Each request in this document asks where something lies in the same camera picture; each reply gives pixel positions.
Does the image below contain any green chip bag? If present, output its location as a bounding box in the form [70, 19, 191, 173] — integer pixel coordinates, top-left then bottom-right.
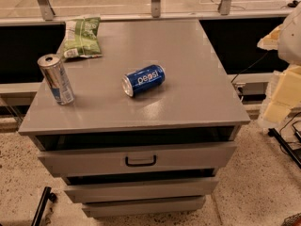
[63, 17, 103, 59]

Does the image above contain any silver energy drink can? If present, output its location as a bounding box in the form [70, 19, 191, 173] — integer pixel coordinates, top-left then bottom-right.
[38, 54, 74, 105]

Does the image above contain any grey drawer cabinet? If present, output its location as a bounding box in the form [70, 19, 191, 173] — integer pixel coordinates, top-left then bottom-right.
[18, 18, 251, 218]

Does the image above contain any grey bottom drawer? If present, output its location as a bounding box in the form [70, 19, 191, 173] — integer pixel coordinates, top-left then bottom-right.
[82, 196, 205, 218]

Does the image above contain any black bar bottom left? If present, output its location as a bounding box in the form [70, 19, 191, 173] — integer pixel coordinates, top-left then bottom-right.
[31, 186, 57, 226]

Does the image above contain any blue pepsi can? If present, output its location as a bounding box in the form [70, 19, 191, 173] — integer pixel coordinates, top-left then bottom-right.
[122, 65, 166, 97]

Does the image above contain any grey top drawer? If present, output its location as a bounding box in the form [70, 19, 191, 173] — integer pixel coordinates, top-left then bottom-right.
[39, 141, 236, 177]

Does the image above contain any left metal window bracket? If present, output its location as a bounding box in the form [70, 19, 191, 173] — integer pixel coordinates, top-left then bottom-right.
[37, 0, 55, 21]

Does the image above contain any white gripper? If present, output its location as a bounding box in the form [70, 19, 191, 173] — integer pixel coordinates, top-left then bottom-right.
[257, 4, 301, 123]

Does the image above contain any black floor bar right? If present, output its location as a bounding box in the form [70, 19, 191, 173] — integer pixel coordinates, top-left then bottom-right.
[268, 128, 301, 169]

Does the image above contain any middle metal window bracket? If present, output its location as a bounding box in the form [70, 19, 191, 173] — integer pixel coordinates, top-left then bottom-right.
[150, 0, 161, 18]

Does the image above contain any black drawer handle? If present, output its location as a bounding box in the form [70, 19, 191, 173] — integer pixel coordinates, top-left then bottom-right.
[125, 155, 157, 168]

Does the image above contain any grey drawer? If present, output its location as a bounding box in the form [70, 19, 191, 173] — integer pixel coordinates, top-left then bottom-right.
[65, 177, 217, 203]
[82, 196, 205, 218]
[39, 141, 236, 177]

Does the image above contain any grey middle drawer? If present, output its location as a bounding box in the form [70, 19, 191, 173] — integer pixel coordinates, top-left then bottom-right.
[65, 177, 217, 203]

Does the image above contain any black cable on right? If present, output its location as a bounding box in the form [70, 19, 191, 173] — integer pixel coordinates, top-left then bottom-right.
[230, 50, 270, 84]

